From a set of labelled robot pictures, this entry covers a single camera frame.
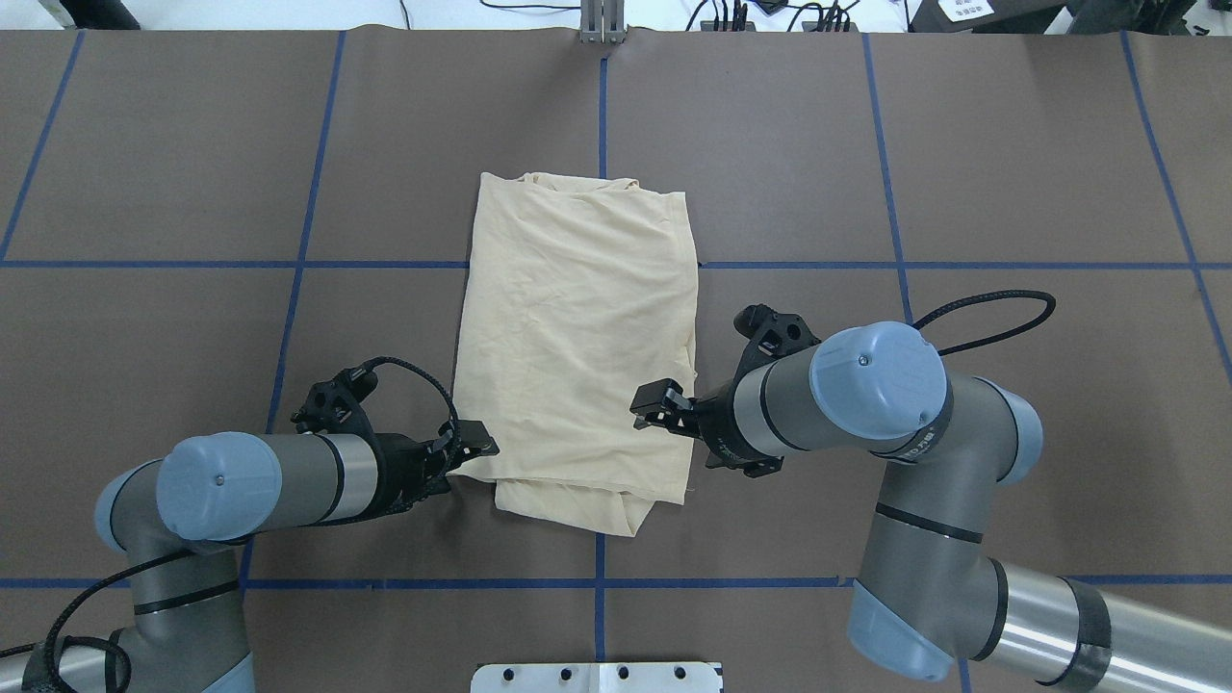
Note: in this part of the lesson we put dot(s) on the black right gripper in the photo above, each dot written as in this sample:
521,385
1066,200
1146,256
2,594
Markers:
720,416

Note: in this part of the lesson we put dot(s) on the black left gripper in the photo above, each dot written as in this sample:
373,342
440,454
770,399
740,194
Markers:
402,471

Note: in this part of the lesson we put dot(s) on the beige long-sleeve printed shirt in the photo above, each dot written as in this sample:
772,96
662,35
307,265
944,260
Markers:
579,290

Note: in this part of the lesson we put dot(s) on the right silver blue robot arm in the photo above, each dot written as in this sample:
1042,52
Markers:
927,594

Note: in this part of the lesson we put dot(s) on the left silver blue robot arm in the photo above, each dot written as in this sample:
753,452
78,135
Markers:
173,621

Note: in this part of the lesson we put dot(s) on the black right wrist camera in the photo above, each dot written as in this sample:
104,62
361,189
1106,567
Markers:
770,336

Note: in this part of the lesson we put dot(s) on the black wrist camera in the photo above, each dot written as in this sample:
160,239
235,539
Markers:
335,406
770,336

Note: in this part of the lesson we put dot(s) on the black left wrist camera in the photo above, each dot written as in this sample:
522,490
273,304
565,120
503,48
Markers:
335,406

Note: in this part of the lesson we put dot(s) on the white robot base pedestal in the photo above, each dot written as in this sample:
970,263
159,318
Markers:
669,676

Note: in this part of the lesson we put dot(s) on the aluminium frame post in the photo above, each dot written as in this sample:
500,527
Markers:
602,21

